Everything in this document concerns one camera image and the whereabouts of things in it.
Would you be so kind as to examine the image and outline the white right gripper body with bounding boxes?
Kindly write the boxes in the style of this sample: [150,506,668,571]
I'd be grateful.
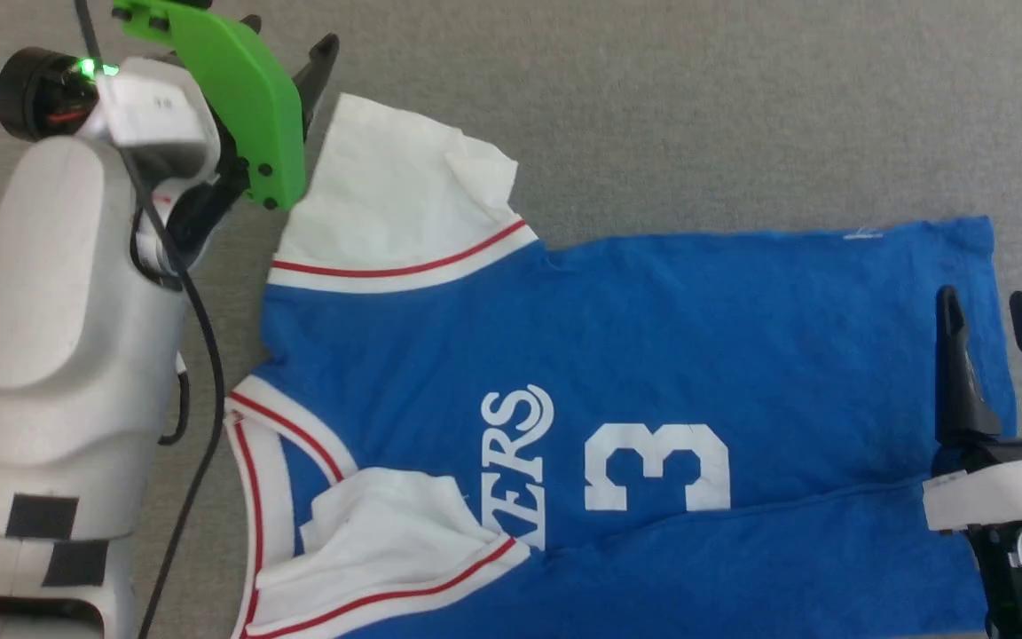
[924,435,1022,639]

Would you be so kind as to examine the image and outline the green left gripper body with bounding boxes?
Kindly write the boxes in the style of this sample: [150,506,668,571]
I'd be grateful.
[0,0,306,258]

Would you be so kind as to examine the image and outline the blue white basketball jersey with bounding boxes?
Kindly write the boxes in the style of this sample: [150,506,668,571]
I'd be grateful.
[225,91,1019,639]

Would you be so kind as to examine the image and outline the grey fabric sofa surface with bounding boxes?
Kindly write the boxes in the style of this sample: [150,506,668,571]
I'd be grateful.
[0,0,1022,639]

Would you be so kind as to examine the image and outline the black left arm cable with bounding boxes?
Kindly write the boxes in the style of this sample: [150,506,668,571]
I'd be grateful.
[75,0,228,639]

